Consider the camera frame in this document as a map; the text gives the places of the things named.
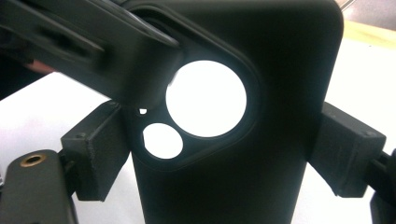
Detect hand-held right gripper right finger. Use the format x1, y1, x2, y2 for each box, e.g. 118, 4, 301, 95
307, 102, 387, 199

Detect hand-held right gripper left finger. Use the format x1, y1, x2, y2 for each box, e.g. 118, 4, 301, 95
60, 101, 131, 203

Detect wooden table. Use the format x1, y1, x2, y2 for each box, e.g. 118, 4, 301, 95
341, 20, 396, 50

